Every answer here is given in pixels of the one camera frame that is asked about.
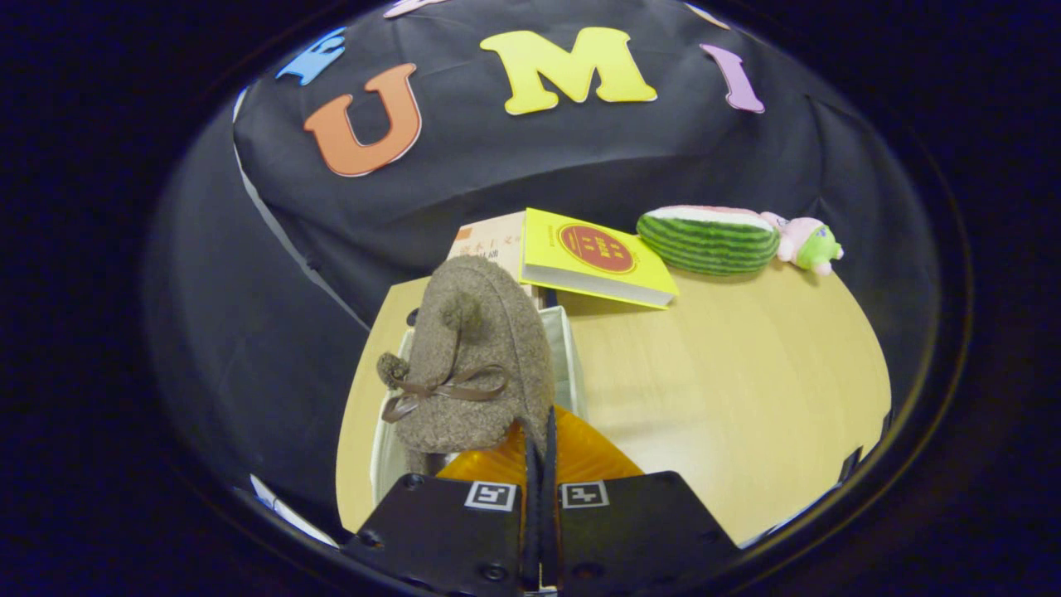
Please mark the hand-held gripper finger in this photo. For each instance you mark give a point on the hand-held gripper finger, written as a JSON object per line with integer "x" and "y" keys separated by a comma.
{"x": 550, "y": 497}
{"x": 532, "y": 514}

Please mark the pale fabric storage box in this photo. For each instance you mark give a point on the pale fabric storage box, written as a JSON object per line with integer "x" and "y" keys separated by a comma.
{"x": 570, "y": 356}

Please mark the brown felt shoe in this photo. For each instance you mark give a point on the brown felt shoe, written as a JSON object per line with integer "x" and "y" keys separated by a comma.
{"x": 489, "y": 332}

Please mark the yellow book with red circle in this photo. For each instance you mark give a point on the yellow book with red circle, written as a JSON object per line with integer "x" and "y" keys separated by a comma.
{"x": 593, "y": 257}

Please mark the beige book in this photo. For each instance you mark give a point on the beige book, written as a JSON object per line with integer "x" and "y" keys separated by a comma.
{"x": 489, "y": 240}

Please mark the watermelon slice plush toy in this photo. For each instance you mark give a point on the watermelon slice plush toy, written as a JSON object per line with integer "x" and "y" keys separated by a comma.
{"x": 709, "y": 245}

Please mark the black backdrop cloth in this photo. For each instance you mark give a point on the black backdrop cloth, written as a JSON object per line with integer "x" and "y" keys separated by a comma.
{"x": 249, "y": 332}

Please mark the pink and green plush toy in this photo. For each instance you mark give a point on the pink and green plush toy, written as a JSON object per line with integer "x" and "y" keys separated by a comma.
{"x": 812, "y": 245}

